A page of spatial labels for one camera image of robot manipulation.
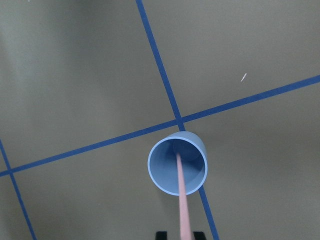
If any blue plastic cup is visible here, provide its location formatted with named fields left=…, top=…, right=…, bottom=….
left=147, top=131, right=208, bottom=196

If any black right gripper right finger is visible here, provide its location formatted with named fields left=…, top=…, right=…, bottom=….
left=193, top=231, right=206, bottom=240

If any pink chopstick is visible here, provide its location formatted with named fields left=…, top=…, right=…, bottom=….
left=176, top=153, right=194, bottom=240

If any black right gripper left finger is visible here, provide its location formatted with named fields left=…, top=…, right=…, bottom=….
left=155, top=231, right=167, bottom=240

